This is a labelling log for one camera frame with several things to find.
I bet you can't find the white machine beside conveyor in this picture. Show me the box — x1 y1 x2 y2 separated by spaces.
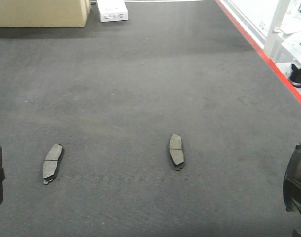
264 0 301 96

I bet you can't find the black conveyor belt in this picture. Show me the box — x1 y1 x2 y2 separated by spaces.
0 0 301 237

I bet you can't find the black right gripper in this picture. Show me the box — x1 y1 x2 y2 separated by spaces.
283 144 301 237

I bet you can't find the grey brake pad carried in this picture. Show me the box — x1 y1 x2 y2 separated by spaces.
42 143 64 185

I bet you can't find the red right conveyor strip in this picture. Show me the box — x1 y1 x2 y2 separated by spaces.
216 0 301 104

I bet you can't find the cardboard box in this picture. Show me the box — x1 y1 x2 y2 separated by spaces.
0 0 91 27

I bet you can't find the white small box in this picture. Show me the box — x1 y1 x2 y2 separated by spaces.
97 0 128 23

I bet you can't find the grey brake pad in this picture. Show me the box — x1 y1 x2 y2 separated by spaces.
169 133 185 171

